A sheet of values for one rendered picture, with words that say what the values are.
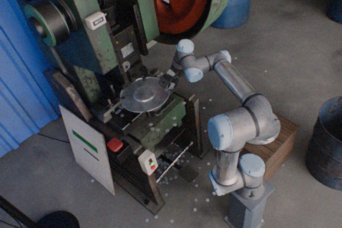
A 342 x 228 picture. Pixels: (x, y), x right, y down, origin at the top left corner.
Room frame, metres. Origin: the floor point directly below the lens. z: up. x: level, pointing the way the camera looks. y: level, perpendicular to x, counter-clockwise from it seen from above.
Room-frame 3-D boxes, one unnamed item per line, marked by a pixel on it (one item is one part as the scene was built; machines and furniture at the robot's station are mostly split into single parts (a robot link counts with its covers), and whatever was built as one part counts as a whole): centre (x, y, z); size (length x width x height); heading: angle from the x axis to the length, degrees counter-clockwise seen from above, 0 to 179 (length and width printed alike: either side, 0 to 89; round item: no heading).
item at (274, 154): (1.07, -0.54, 0.18); 0.40 x 0.38 x 0.35; 34
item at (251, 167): (0.63, -0.32, 0.62); 0.13 x 0.12 x 0.14; 100
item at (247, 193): (0.63, -0.33, 0.50); 0.15 x 0.15 x 0.10
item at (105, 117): (1.12, 0.33, 0.76); 0.17 x 0.06 x 0.10; 131
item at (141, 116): (1.23, 0.20, 0.68); 0.45 x 0.30 x 0.06; 131
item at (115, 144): (0.84, 0.30, 0.72); 0.07 x 0.06 x 0.08; 41
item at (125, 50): (1.20, 0.18, 1.04); 0.17 x 0.15 x 0.30; 41
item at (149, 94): (1.13, 0.12, 0.78); 0.29 x 0.29 x 0.01
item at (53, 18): (1.08, 0.40, 1.31); 0.22 x 0.12 x 0.22; 41
